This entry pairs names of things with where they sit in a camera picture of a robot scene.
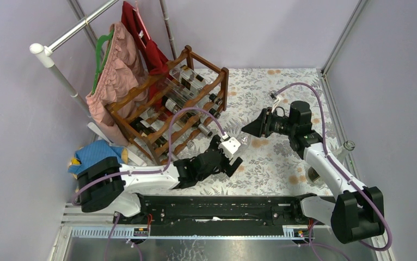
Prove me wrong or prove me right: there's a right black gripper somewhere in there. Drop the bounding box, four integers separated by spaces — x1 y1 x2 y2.
241 107 296 138

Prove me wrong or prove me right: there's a green wine bottle silver neck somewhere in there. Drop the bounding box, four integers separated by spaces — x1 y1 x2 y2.
161 95 213 138

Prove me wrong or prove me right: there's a clear bottle black cap front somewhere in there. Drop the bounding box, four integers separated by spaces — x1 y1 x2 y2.
182 88 222 119

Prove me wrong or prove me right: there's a clear bottle black cap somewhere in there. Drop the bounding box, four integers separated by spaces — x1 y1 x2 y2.
170 64 207 93
182 88 222 119

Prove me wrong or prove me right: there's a green wine bottle brown label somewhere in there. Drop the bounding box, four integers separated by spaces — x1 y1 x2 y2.
130 117 167 148

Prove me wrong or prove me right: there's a clear tall bottle back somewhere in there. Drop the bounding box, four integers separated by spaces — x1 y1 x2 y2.
236 132 252 153

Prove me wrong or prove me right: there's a clear round bottle back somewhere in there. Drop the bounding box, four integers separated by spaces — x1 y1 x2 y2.
156 78 188 114

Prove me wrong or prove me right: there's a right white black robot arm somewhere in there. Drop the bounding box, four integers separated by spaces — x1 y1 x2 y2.
241 101 385 244

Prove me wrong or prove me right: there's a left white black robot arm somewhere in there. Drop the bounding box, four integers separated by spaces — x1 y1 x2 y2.
71 135 245 223

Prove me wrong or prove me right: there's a clear bottle dark label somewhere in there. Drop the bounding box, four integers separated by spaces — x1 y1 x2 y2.
304 140 355 190

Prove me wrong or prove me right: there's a brown wooden wine rack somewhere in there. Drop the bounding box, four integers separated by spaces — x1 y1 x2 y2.
106 45 229 165

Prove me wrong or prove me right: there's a floral tablecloth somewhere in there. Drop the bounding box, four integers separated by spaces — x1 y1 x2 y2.
140 69 341 196

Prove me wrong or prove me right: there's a red hanging garment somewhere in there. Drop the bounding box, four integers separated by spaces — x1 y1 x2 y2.
121 2 184 109

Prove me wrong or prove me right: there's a blue cloth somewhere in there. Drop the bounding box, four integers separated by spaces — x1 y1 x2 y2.
68 139 125 177

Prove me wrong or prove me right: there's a pink hanging garment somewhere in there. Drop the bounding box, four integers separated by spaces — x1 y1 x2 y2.
86 22 147 146

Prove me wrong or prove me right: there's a yellow cloth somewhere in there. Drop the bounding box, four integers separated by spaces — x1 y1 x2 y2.
68 147 129 195

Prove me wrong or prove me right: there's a green clothes hanger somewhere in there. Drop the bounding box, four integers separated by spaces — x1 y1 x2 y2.
90 29 114 95

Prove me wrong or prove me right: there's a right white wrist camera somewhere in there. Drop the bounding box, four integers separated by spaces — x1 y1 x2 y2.
269 91 283 112

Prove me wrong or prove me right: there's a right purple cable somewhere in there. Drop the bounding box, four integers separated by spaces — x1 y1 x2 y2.
269 82 393 261

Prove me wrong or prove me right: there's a purple cable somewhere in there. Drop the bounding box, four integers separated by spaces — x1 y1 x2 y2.
269 82 393 261
71 107 229 207

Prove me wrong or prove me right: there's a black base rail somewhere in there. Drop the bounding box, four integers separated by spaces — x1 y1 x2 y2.
113 194 339 237

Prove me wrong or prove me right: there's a white slotted cable duct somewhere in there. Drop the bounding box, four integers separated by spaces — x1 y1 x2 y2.
70 225 316 241

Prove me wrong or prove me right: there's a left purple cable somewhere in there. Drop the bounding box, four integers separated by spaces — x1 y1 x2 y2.
71 107 229 207

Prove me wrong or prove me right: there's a silver clothes rail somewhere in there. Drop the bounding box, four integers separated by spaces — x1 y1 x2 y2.
29 1 119 119

